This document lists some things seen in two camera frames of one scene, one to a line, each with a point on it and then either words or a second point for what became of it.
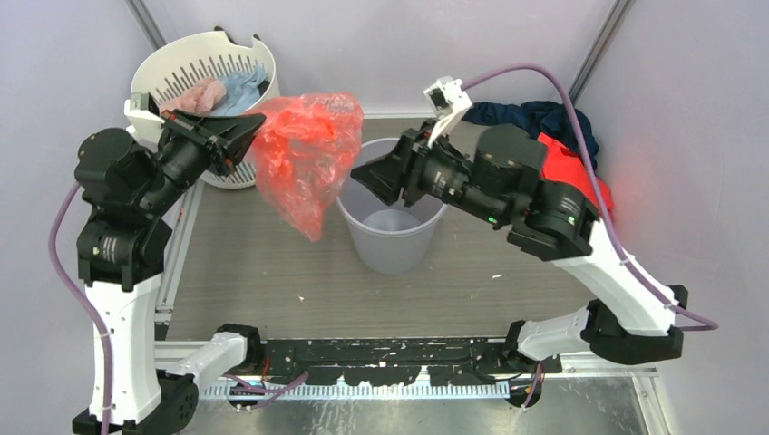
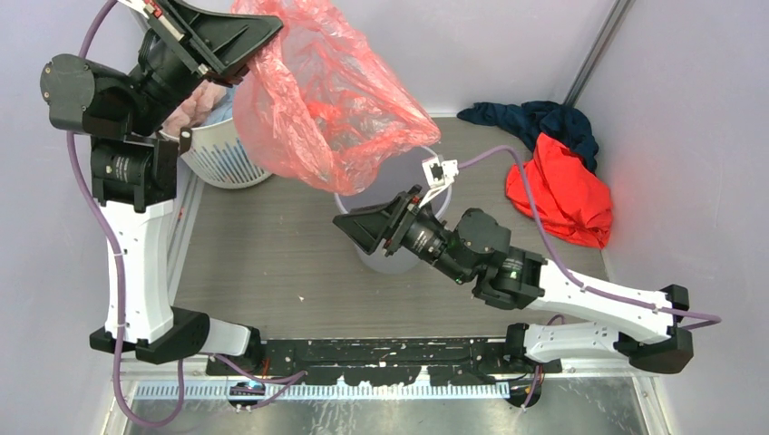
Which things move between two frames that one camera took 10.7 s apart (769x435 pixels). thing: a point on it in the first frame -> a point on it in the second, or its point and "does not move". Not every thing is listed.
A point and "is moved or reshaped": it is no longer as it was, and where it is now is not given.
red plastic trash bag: x=305 y=153 is moved or reshaped
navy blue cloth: x=543 y=118 does not move
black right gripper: x=384 y=175 -> x=366 y=227
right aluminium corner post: x=618 y=13 does not move
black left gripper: x=227 y=138 -> x=214 y=44
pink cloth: x=200 y=99 does not move
